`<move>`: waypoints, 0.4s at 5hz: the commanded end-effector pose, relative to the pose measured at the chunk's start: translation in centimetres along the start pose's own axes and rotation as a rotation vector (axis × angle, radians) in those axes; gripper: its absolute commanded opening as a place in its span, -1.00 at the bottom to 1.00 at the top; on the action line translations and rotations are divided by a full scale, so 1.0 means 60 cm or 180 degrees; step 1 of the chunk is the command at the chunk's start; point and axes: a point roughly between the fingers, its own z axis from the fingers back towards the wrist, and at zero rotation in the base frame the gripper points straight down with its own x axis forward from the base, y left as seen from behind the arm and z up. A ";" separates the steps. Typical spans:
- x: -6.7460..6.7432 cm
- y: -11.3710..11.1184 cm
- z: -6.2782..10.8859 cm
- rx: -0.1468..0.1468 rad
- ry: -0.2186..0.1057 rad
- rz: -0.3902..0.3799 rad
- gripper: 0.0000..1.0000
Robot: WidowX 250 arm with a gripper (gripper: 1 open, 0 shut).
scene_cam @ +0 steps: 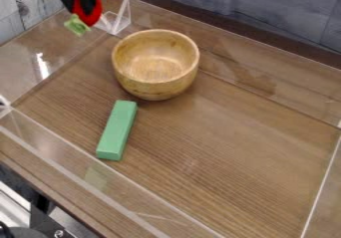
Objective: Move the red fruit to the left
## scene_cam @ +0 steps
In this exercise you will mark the wooden bowl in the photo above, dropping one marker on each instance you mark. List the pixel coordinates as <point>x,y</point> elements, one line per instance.
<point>155,63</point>

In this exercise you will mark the red plush strawberry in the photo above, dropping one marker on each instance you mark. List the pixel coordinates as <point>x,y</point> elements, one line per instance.
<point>80,21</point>

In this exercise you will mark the green rectangular block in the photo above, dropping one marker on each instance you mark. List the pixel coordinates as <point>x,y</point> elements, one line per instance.
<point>113,138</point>

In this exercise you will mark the black equipment lower left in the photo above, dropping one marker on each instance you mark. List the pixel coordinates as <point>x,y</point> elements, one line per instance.
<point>29,223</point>

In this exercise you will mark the clear acrylic tray wall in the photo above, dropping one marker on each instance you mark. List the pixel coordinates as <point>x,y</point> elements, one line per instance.
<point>235,160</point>

